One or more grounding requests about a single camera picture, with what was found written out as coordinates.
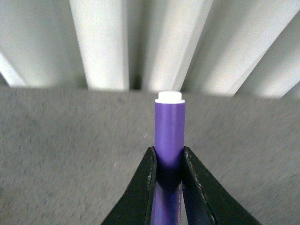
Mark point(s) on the white pleated curtain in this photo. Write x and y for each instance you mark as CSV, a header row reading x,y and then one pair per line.
x,y
214,47

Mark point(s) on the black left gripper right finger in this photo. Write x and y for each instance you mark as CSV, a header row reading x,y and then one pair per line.
x,y
206,201

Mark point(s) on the purple highlighter pen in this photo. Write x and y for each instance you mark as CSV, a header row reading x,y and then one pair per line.
x,y
170,111

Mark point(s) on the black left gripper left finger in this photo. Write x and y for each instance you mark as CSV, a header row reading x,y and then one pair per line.
x,y
135,205

